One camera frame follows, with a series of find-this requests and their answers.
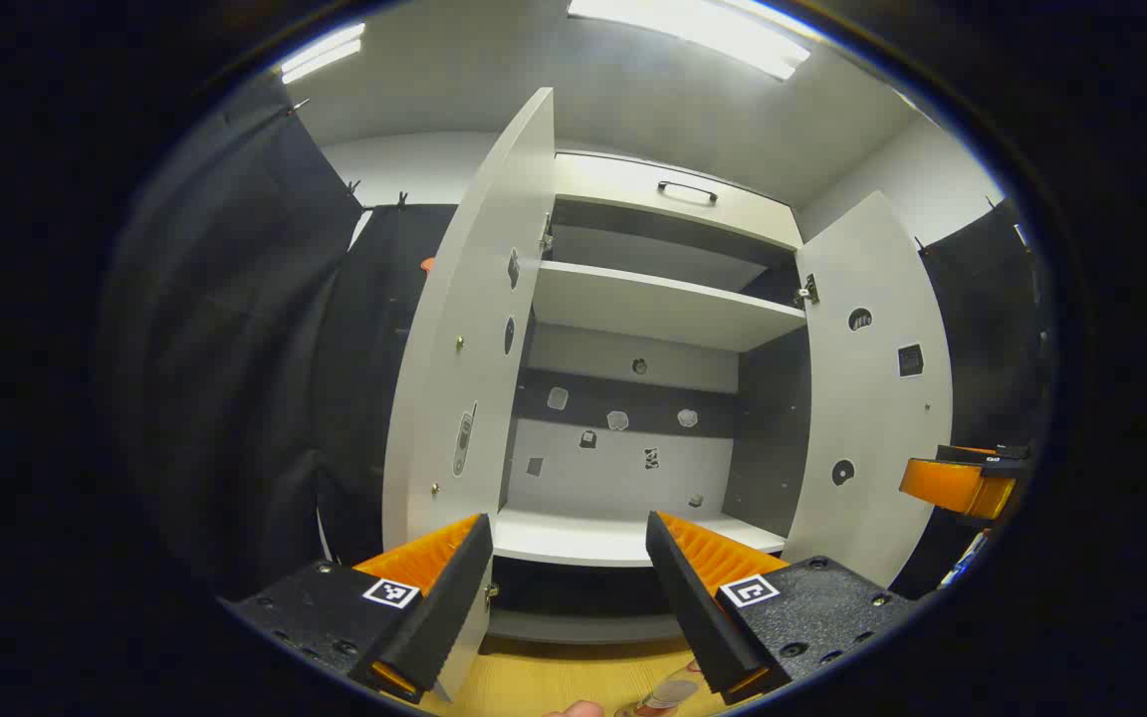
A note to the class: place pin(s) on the narrow ceiling light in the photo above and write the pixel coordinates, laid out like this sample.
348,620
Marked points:
323,52

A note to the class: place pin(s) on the white and grey cabinet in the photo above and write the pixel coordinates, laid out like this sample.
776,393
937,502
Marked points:
623,478

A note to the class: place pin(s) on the wide ceiling light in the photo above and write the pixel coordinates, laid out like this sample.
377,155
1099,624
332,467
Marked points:
693,30

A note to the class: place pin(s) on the white cabinet door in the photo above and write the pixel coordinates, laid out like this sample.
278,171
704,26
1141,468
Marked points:
872,418
474,329

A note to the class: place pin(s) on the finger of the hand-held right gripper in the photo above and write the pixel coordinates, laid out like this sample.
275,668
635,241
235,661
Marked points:
952,486

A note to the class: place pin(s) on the clear plastic bottle red label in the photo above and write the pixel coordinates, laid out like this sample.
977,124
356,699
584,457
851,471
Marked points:
668,694

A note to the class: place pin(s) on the black backdrop cloth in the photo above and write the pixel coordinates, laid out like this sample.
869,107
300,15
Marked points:
235,349
992,329

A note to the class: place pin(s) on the white cabinet drawer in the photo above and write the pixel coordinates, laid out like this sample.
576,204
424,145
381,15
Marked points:
613,189

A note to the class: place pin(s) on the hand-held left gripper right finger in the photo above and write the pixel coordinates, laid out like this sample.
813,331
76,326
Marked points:
693,607

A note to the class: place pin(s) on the white cabinet shelf board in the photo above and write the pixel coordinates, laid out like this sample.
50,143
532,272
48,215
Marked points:
653,304
573,538

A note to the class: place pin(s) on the white and blue item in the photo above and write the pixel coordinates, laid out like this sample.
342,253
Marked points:
967,560

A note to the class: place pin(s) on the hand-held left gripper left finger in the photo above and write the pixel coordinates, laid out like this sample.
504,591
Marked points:
444,607

